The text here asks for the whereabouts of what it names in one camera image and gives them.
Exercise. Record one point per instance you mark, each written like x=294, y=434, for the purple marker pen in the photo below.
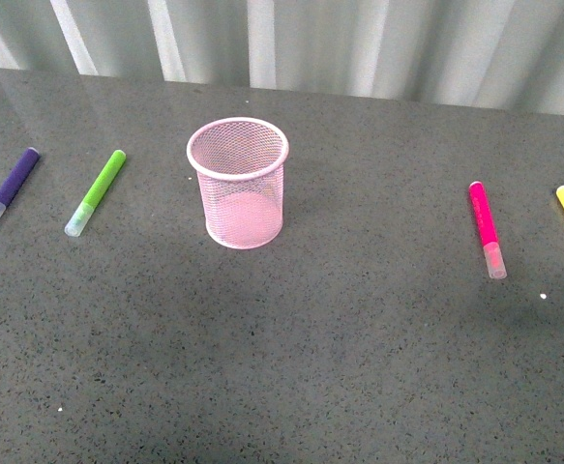
x=14, y=181

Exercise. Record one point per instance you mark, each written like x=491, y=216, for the green marker pen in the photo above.
x=95, y=194

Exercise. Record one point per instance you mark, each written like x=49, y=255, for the pink mesh pen cup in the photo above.
x=239, y=165

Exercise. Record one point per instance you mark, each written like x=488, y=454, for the white pleated curtain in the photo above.
x=496, y=54

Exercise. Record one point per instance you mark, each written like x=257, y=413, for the pink marker pen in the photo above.
x=487, y=231

